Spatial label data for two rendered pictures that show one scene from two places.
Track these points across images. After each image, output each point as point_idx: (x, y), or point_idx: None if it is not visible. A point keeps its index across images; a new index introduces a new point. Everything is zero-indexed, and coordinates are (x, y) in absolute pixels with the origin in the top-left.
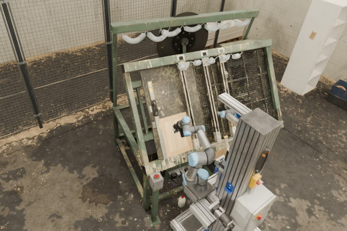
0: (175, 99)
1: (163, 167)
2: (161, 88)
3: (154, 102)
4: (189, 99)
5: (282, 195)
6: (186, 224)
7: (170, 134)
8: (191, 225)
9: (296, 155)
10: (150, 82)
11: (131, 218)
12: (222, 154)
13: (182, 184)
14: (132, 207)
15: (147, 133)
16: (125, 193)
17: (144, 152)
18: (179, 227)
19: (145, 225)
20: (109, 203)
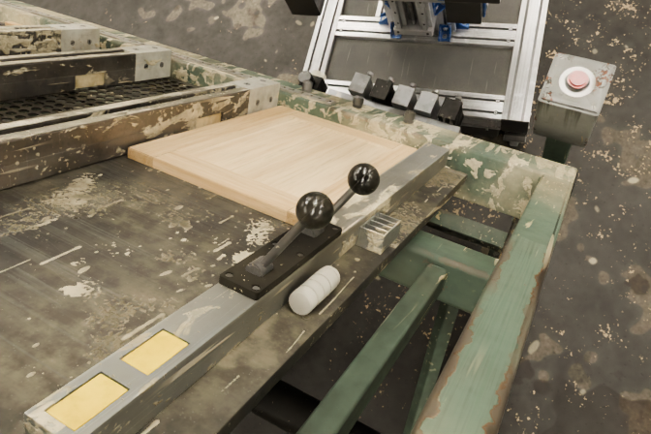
0: (81, 209)
1: (475, 140)
2: (46, 310)
3: (253, 263)
4: (24, 121)
5: None
6: (487, 83)
7: (325, 166)
8: (477, 70)
9: None
10: (52, 417)
11: (603, 275)
12: None
13: None
14: (567, 308)
15: (441, 267)
16: (545, 380)
17: (544, 200)
18: (520, 86)
19: (578, 217)
20: (639, 396)
